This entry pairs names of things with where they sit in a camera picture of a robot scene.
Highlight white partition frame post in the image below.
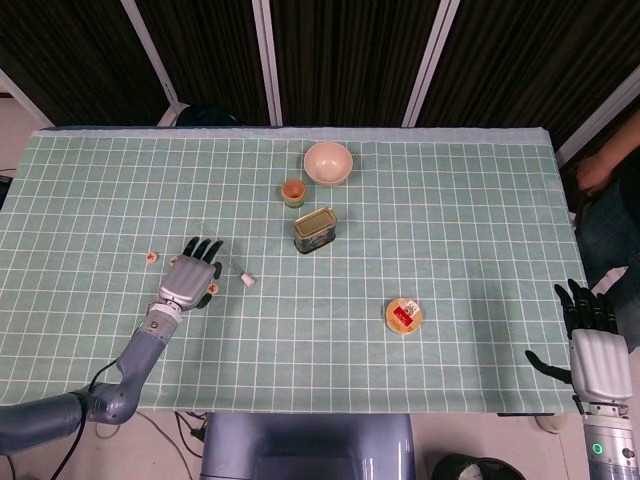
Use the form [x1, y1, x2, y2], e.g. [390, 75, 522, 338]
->
[0, 67, 55, 129]
[553, 64, 640, 169]
[401, 0, 462, 127]
[251, 0, 285, 126]
[119, 0, 182, 127]

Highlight green checkered tablecloth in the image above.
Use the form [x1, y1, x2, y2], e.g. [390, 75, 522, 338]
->
[0, 127, 591, 416]

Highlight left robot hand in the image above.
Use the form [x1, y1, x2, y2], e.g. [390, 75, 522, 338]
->
[158, 237, 225, 311]

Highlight bystander in dark clothes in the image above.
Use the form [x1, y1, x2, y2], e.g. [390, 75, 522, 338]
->
[572, 119, 640, 352]

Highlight dark luncheon meat tin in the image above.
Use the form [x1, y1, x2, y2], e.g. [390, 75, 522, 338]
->
[292, 207, 339, 255]

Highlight white shoe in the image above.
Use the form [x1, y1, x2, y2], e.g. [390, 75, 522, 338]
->
[533, 412, 569, 434]

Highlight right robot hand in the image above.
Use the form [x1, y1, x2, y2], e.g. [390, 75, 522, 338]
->
[524, 278, 634, 404]

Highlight dark bag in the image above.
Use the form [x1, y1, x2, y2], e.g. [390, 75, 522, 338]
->
[177, 103, 242, 127]

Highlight beige bowl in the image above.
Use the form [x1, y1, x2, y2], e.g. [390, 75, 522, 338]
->
[302, 141, 355, 188]

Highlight floor cables with plugs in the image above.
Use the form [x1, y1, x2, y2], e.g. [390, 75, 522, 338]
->
[132, 410, 209, 480]

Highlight round tin red label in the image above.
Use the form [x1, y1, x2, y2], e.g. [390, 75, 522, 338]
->
[383, 296, 424, 337]

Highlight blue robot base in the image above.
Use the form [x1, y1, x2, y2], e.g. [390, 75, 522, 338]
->
[199, 412, 417, 480]

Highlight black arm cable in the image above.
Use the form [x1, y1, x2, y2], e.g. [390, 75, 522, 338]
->
[53, 359, 126, 480]

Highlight glass test tube white cap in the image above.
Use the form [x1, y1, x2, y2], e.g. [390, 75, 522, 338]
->
[192, 217, 257, 287]

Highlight small orange green cup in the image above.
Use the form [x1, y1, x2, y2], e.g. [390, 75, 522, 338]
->
[281, 179, 308, 209]

